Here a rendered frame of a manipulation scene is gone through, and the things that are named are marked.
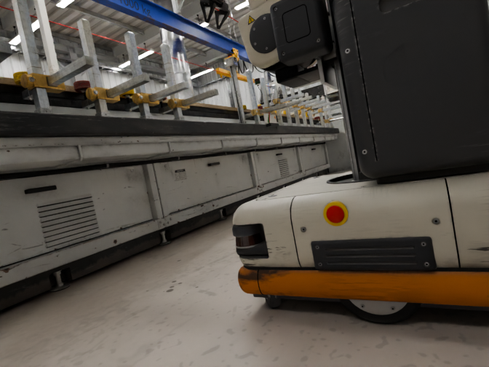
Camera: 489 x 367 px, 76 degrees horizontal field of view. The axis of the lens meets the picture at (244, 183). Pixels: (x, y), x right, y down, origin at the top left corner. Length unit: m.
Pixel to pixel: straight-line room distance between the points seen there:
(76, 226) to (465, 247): 1.48
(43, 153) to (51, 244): 0.43
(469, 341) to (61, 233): 1.48
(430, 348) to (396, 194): 0.27
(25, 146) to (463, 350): 1.34
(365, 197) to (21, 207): 1.32
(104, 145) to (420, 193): 1.25
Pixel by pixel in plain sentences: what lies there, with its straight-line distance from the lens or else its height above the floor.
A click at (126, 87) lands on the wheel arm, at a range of 1.47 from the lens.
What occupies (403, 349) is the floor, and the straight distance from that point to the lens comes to 0.69.
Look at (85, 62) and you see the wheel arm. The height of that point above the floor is 0.82.
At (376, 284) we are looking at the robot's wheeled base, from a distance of 0.70.
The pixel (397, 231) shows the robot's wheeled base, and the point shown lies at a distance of 0.66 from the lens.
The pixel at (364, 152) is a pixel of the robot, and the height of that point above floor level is 0.35.
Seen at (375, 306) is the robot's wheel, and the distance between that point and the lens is 0.73.
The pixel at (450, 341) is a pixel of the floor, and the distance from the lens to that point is 0.72.
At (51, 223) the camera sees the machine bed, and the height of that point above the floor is 0.29.
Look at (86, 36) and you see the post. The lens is 1.64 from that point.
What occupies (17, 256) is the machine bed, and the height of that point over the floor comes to 0.19.
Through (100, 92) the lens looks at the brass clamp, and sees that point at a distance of 1.55.
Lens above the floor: 0.37
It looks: 3 degrees down
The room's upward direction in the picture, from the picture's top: 11 degrees counter-clockwise
